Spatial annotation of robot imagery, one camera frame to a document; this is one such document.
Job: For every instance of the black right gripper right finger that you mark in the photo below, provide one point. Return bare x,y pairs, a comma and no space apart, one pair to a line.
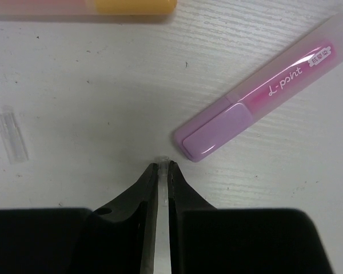
181,198

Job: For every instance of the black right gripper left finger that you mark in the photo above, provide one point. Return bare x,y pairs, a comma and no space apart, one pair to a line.
127,233

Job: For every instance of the small clear plastic tube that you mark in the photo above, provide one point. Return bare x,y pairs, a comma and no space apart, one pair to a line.
12,137

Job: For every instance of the pink purple highlighter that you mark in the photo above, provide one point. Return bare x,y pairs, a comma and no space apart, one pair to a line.
294,70

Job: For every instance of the orange yellow highlighter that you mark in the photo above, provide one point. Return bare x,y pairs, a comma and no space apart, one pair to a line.
77,9

